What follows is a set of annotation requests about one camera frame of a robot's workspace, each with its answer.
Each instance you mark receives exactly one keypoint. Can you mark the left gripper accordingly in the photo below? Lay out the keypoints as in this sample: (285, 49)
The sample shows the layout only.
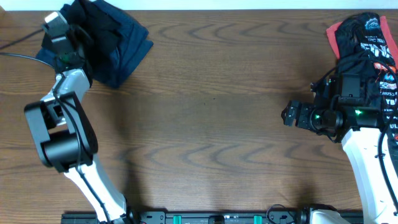
(81, 37)

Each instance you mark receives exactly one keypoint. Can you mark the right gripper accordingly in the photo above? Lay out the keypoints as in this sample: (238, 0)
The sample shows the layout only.
(302, 120)

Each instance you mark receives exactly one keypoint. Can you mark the black t-shirt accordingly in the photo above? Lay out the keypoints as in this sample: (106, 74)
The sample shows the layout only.
(95, 18)

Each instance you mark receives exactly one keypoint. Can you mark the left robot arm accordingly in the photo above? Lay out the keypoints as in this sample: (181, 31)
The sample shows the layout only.
(61, 131)

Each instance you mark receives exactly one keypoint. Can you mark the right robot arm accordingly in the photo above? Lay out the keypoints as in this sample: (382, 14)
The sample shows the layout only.
(361, 132)

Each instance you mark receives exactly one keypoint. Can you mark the folded navy blue cloth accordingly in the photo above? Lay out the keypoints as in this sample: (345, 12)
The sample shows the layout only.
(132, 48)

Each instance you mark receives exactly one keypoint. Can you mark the red cloth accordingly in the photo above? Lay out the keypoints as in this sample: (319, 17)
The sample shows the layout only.
(367, 32)

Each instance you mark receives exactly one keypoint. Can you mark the black printed jersey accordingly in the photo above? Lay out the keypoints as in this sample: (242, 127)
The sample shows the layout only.
(386, 79)

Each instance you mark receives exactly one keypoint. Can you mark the black mounting rail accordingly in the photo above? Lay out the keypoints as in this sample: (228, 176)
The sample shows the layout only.
(277, 216)

